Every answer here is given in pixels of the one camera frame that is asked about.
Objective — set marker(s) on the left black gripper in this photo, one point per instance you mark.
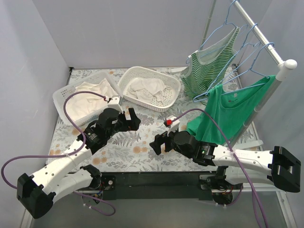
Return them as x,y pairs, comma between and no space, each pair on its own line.
126,119

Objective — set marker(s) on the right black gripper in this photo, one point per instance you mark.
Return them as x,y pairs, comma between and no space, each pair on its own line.
165,141

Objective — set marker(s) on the white tank top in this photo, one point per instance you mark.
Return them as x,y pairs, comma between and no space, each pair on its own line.
146,89

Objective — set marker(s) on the blue wire hanger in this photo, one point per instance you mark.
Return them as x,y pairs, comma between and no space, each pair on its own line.
245,43

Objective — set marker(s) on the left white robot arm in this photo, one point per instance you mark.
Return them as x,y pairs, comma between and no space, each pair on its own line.
39,191

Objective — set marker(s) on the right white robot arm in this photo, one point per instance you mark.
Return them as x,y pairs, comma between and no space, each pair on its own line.
276,167

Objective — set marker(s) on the solid green tank top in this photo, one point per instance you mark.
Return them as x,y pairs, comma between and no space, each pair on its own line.
229,111

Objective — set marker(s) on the green striped tank top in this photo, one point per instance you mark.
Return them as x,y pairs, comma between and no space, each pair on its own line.
202,71

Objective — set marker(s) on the blue hanger with striped top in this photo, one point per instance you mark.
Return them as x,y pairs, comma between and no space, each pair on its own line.
215,47

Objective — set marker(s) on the floral table mat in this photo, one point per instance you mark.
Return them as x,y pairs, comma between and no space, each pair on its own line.
130,151

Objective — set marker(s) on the oval white laundry basket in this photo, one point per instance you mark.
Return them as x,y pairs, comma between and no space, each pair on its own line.
170,94

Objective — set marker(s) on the white cloths in basket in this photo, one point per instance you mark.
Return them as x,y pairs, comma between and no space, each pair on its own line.
81,105

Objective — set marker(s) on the rectangular white laundry basket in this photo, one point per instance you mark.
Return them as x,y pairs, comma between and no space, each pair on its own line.
60,96

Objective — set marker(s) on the silver clothes rack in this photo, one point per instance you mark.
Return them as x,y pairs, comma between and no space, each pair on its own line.
279,111

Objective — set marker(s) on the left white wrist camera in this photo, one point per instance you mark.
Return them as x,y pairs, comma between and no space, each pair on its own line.
115,103

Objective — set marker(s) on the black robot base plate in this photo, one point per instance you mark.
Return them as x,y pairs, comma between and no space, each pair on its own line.
202,185

